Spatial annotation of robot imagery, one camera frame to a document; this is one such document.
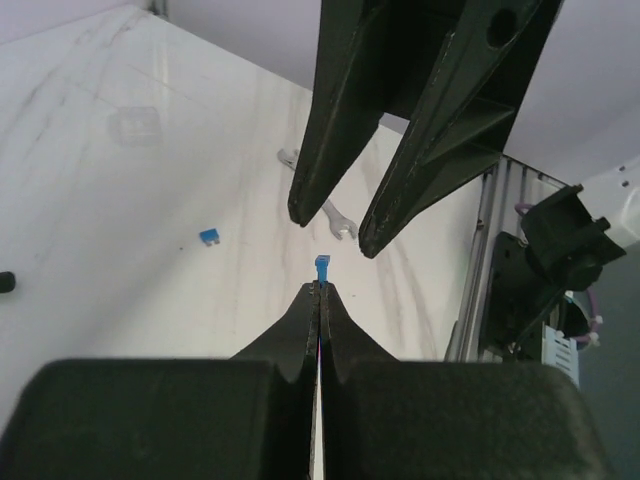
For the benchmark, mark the grey slotted cable duct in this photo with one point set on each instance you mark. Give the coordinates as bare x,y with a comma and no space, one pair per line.
561,353

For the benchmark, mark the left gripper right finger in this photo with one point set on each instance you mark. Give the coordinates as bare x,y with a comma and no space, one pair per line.
384,418

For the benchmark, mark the claw hammer black handle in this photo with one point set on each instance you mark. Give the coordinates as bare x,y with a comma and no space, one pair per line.
7,282

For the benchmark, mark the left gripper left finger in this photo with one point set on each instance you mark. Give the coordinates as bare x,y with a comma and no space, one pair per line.
249,416

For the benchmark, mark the silver wrench right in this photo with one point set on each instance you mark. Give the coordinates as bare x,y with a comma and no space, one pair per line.
339,225

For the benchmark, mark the aluminium rail base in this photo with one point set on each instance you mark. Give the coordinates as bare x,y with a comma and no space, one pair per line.
506,185

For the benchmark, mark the blue blade fuse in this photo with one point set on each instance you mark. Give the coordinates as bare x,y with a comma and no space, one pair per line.
210,237
322,264

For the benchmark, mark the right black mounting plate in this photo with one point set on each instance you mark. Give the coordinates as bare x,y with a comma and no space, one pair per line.
519,303

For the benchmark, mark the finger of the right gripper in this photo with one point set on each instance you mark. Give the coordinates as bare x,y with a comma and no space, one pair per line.
348,100
464,113

